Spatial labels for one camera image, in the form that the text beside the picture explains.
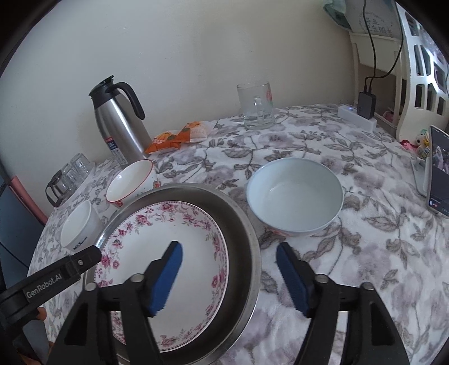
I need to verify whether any black charger cable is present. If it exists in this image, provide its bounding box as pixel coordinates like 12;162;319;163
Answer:
363;0;377;92
368;21;403;92

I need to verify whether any orange snack packet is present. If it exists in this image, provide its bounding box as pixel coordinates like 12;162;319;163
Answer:
177;120;209;144
145;130;183;155

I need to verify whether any white bowl with blue print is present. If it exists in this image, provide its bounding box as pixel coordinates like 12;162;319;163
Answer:
59;200;104;254

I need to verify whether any dark refrigerator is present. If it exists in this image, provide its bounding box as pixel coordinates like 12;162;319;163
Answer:
0;165;46;281

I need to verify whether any clear glass mug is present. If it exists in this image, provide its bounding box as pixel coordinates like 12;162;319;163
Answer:
236;81;275;130

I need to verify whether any stainless steel thermos jug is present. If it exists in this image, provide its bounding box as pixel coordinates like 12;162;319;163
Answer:
88;74;150;165

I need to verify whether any glass teapot with black handle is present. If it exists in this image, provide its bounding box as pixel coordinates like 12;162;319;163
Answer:
45;165;76;207

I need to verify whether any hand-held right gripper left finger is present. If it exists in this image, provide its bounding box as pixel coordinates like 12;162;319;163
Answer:
45;240;184;365

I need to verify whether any white printed bag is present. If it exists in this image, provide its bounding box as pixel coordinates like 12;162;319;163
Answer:
345;0;400;34

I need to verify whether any black charger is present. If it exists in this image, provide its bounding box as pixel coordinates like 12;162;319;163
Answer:
358;91;377;120

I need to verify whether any smartphone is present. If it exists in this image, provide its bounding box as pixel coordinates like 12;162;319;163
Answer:
426;124;449;219

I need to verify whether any white power strip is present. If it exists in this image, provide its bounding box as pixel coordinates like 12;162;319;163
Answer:
337;105;377;132

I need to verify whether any strawberry print bowl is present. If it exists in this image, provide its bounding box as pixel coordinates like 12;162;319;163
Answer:
105;159;162;207

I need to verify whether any small clear drinking glass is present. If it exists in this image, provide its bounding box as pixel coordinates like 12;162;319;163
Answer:
68;152;92;179
59;163;79;186

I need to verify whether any pink floral round plate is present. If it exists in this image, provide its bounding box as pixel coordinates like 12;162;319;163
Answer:
94;201;229;352

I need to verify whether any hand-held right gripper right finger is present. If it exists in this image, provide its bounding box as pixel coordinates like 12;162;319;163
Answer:
276;242;411;365

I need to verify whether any white phone stand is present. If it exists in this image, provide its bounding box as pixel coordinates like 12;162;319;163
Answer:
410;154;430;197

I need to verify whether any pale blue bowl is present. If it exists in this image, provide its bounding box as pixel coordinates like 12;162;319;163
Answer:
246;157;344;237

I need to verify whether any stainless steel basin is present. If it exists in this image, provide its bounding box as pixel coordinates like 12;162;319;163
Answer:
82;182;262;365

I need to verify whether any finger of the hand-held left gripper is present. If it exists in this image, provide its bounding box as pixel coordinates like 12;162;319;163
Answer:
0;245;102;327

